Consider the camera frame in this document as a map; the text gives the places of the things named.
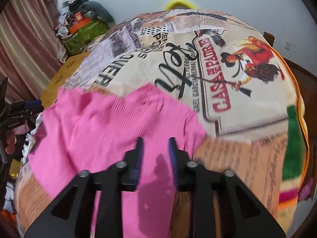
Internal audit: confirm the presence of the pink knit cardigan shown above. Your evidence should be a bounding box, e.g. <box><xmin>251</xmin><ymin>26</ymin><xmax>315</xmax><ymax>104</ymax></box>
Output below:
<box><xmin>29</xmin><ymin>84</ymin><xmax>206</xmax><ymax>237</ymax></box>

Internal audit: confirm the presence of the wooden lap desk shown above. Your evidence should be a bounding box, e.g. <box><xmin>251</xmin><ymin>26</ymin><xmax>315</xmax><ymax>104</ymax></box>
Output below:
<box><xmin>40</xmin><ymin>52</ymin><xmax>90</xmax><ymax>108</ymax></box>

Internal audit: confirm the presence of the striped brown curtain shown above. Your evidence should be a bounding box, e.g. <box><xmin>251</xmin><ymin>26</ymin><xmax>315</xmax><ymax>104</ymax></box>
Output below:
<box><xmin>1</xmin><ymin>0</ymin><xmax>68</xmax><ymax>102</ymax></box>

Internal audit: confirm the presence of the green storage bag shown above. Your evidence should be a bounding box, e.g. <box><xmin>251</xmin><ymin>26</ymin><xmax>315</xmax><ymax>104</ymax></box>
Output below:
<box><xmin>61</xmin><ymin>19</ymin><xmax>109</xmax><ymax>56</ymax></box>

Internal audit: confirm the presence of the orange box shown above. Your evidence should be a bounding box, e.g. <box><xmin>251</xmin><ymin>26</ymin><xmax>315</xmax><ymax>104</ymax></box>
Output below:
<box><xmin>69</xmin><ymin>18</ymin><xmax>91</xmax><ymax>34</ymax></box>

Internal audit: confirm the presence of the newspaper print blanket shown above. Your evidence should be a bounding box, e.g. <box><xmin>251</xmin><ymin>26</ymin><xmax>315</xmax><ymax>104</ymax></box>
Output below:
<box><xmin>14</xmin><ymin>9</ymin><xmax>309</xmax><ymax>237</ymax></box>

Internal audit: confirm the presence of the wall power socket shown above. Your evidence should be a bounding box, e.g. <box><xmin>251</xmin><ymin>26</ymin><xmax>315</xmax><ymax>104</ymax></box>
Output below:
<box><xmin>284</xmin><ymin>41</ymin><xmax>291</xmax><ymax>51</ymax></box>

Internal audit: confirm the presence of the wooden bed post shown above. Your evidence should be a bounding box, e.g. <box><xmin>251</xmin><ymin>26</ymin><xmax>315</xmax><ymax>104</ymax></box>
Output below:
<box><xmin>263</xmin><ymin>32</ymin><xmax>275</xmax><ymax>47</ymax></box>

